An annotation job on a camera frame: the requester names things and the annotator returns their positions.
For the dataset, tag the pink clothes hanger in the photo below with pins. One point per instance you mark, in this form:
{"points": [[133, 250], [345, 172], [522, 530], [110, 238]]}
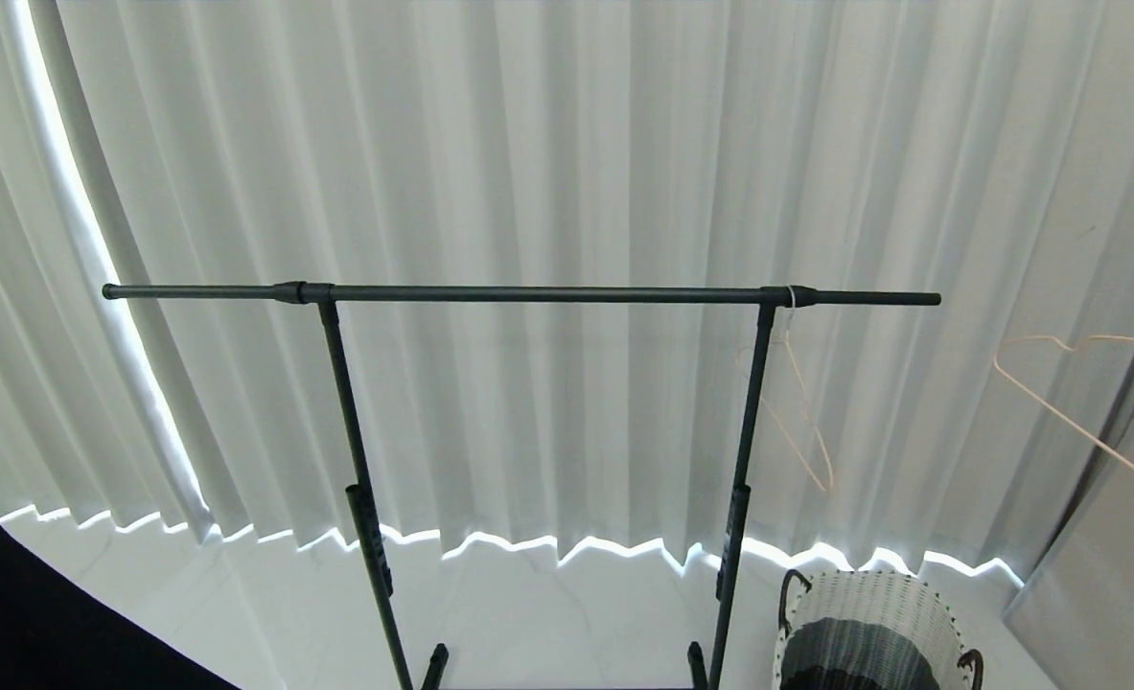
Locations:
{"points": [[1075, 426], [810, 402]]}

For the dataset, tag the black garment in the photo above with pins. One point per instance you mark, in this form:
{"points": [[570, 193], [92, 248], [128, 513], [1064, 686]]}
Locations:
{"points": [[39, 623]]}

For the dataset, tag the black clothes rack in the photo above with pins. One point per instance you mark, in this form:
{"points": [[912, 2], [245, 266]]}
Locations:
{"points": [[528, 294]]}

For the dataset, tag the white laundry basket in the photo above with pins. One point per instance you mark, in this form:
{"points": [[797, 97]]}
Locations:
{"points": [[864, 604]]}

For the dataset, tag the white curtain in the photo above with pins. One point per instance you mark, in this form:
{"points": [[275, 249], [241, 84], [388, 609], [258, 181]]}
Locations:
{"points": [[528, 144]]}

